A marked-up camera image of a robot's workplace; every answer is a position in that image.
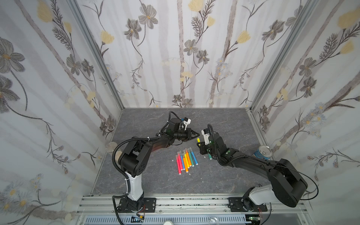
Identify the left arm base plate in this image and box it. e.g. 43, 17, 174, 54
116, 198, 157, 213

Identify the round silver lid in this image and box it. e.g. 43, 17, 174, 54
106, 142, 118, 153

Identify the aluminium frame rail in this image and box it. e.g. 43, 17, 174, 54
75, 193, 308, 216

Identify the small blue marker pen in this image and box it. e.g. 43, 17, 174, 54
180, 155, 185, 171

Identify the teal marker pen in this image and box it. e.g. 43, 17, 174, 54
187, 151, 194, 167

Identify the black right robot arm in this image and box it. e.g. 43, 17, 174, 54
197, 134, 308, 212

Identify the blue soup can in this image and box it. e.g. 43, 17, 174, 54
253, 145, 273, 160

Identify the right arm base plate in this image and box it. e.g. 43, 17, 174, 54
228, 197, 268, 212

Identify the light orange marker pen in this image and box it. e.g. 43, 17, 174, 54
182, 156, 188, 173

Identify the pink marker pen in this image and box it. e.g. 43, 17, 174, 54
176, 155, 182, 175

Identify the white vented cable duct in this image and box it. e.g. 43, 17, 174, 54
83, 214, 252, 225

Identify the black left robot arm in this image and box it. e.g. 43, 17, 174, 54
112, 117, 200, 212

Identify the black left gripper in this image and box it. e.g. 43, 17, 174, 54
172, 128, 199, 140

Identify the red marker pen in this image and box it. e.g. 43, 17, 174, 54
177, 152, 184, 171

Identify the black corrugated cable conduit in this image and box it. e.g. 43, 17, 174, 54
112, 136, 161, 225

